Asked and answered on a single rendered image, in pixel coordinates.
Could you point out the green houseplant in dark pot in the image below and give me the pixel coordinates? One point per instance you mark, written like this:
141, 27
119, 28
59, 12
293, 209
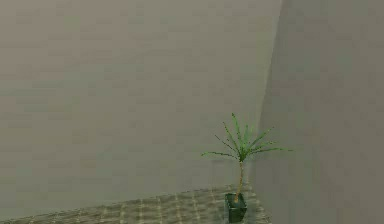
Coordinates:
240, 173

